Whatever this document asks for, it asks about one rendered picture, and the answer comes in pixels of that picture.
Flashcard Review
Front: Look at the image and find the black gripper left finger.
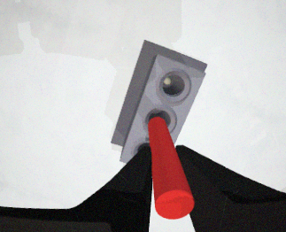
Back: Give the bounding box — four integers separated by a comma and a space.
0, 147, 153, 232

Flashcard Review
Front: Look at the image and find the red peg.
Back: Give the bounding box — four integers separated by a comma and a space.
149, 116, 196, 220

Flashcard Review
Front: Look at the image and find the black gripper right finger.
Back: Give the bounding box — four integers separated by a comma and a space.
175, 145, 286, 232

